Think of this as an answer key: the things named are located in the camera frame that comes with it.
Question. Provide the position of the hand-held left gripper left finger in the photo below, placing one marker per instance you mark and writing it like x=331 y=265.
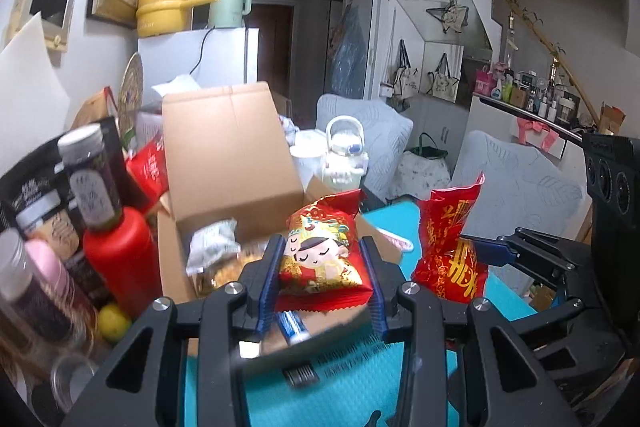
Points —
x=267 y=292

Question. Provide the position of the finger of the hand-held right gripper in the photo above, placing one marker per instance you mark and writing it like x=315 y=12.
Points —
x=550 y=327
x=487 y=248

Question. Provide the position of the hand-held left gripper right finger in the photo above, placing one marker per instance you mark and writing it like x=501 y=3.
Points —
x=374 y=292

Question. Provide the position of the red packet with gold print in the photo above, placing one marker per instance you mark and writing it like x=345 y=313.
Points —
x=445 y=247

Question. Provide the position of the blue tube with white cap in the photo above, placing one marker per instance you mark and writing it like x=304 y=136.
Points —
x=292 y=328

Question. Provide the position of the clear waffle packet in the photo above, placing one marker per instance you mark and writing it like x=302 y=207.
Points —
x=225 y=272

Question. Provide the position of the red cartoon snack packet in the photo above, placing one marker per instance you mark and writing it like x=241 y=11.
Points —
x=320 y=257

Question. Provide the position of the grey-white snack packet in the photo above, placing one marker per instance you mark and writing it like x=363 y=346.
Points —
x=212 y=242

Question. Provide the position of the cardboard box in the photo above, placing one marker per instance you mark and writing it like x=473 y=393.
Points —
x=225 y=147

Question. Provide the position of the flat pink-red packet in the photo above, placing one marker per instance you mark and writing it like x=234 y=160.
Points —
x=395 y=241

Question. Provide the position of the grey leaf-pattern chair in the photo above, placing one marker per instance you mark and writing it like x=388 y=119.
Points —
x=380 y=127
x=520 y=187

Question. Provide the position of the teal bubble mat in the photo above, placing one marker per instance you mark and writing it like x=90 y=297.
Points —
x=350 y=392

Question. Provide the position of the pink ribbon bow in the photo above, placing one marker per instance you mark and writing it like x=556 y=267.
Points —
x=537 y=132

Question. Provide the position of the row of shelf bottles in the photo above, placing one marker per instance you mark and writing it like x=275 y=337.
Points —
x=530 y=97

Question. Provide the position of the white cartoon water bottle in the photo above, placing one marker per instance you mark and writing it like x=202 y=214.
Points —
x=345 y=157

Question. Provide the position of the red bottle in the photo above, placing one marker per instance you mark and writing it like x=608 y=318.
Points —
x=120 y=257

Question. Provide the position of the yellow lemon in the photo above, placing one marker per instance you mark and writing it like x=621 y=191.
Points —
x=115 y=322

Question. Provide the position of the red bag with white print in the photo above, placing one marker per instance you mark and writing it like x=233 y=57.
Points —
x=150 y=167

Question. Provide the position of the canvas tote bag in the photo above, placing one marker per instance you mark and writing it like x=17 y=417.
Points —
x=442 y=82
x=405 y=77

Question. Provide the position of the bamboo pole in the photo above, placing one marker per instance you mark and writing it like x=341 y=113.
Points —
x=545 y=42

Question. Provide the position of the tall jar black lid white label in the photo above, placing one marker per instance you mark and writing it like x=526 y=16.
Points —
x=90 y=187

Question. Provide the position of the pink bottle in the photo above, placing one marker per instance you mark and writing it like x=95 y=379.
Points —
x=50 y=272

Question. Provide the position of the blue plastic-wrapped item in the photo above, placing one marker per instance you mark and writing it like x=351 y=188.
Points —
x=350 y=57

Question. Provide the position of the clear jar dark brown label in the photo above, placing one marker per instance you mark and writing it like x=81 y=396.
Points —
x=30 y=302

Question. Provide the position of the white fridge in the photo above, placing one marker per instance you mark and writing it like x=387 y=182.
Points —
x=220 y=57

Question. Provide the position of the round woven fan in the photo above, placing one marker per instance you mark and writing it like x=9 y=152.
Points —
x=131 y=92

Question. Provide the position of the pale green kettle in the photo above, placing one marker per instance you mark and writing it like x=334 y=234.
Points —
x=227 y=2

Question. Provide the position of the yellow pot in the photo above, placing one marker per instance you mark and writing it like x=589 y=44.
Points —
x=160 y=12

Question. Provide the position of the white foam board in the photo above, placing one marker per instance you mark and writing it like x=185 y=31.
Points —
x=30 y=82

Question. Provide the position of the wall intercom panel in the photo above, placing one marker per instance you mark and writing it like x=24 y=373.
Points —
x=45 y=2

